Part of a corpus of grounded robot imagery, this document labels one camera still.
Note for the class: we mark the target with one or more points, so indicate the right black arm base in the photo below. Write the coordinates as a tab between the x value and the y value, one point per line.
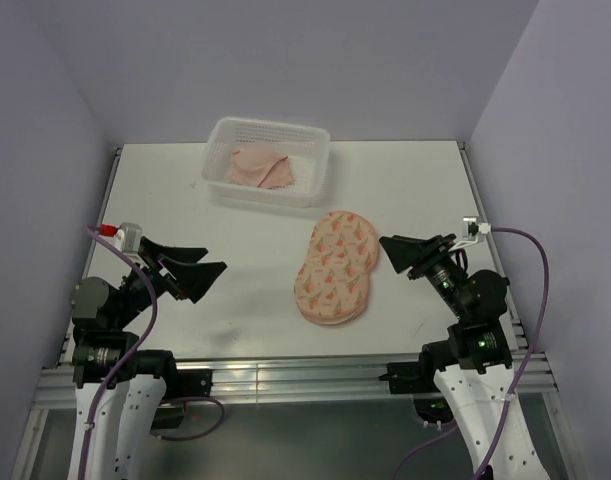
408	378

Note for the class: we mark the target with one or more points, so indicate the white perforated plastic basket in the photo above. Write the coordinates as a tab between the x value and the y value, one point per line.
307	147

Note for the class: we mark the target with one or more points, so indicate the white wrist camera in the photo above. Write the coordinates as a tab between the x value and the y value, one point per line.
475	229
128	238

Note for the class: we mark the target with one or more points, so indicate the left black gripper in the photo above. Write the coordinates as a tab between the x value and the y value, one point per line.
184	273

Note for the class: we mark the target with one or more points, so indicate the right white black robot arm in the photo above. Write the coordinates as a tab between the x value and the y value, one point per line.
473	369

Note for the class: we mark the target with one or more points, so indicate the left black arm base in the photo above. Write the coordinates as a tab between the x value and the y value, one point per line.
188	383

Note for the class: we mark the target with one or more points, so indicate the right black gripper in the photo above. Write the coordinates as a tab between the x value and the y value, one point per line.
404	250

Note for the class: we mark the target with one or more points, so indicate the peach floral laundry bag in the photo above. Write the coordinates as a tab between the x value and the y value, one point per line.
332	286

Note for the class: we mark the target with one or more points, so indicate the aluminium frame rail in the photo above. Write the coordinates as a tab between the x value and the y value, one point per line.
286	380

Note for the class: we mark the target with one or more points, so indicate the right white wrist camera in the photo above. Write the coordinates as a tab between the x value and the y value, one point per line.
475	229

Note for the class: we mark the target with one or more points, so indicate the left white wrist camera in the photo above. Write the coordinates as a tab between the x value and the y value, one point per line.
128	238

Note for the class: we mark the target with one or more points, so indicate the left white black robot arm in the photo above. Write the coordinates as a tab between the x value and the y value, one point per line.
119	386

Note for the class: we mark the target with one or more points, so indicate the peach pink bra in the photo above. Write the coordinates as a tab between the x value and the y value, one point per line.
260	167

